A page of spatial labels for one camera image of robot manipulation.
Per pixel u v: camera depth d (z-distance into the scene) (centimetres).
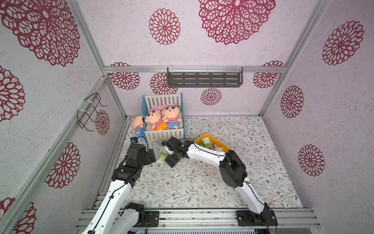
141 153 60
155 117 102
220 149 97
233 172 55
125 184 48
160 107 113
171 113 102
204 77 92
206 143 97
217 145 100
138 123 106
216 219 75
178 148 69
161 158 93
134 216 61
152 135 100
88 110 78
